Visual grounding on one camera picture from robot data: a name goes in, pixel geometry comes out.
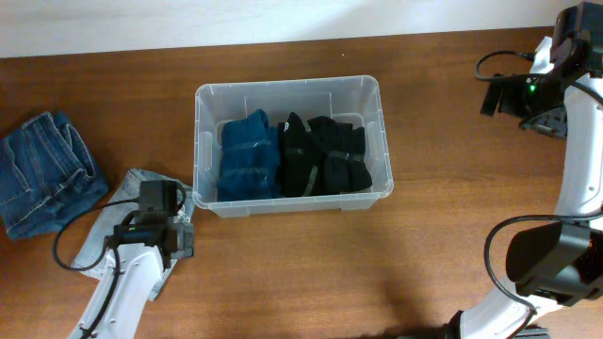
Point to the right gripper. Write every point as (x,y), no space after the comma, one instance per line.
(512,105)

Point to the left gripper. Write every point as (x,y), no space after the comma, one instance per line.
(188,239)

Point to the light blue jeans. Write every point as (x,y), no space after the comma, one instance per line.
(103,225)

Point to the teal blue garment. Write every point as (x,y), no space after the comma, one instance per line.
(250,160)

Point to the large black garment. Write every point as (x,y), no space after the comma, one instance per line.
(301,159)

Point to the small black garment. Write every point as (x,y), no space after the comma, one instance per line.
(343,150)

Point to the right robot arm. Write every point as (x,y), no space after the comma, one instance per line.
(540,264)

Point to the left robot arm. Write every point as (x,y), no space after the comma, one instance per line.
(135,255)

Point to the clear plastic storage container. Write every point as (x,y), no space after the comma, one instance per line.
(351,99)

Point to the dark blue folded jeans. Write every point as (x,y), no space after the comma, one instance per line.
(48,177)

